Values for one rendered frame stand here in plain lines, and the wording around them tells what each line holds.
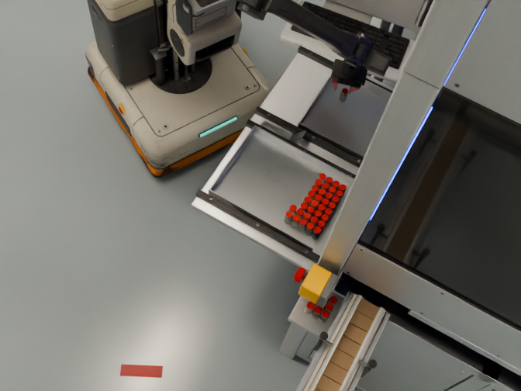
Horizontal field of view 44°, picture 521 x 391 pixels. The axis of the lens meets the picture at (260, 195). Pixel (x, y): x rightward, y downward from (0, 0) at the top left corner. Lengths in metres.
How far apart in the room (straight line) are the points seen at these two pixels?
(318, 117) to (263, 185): 0.30
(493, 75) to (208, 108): 1.93
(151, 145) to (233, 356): 0.91
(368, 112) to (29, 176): 1.57
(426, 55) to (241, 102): 1.87
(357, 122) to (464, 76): 1.12
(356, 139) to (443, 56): 1.10
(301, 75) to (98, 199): 1.17
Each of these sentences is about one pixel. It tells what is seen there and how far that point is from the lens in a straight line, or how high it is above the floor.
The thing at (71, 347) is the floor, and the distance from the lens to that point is 2.69.
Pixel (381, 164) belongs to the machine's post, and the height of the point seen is 1.55.
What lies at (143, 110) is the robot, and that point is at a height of 0.28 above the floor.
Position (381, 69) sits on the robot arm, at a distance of 1.88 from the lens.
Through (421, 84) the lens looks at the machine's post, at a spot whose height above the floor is 1.79.
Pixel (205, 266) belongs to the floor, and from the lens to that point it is 2.74.
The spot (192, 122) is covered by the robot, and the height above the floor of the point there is 0.28.
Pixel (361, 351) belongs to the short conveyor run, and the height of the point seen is 0.97.
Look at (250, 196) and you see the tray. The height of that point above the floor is 0.88.
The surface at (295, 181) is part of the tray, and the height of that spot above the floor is 0.88.
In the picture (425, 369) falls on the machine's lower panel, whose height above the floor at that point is 0.67.
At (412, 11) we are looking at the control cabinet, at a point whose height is 0.90.
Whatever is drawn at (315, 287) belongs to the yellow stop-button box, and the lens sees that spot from 1.64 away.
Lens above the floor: 2.56
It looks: 63 degrees down
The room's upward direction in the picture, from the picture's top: 10 degrees clockwise
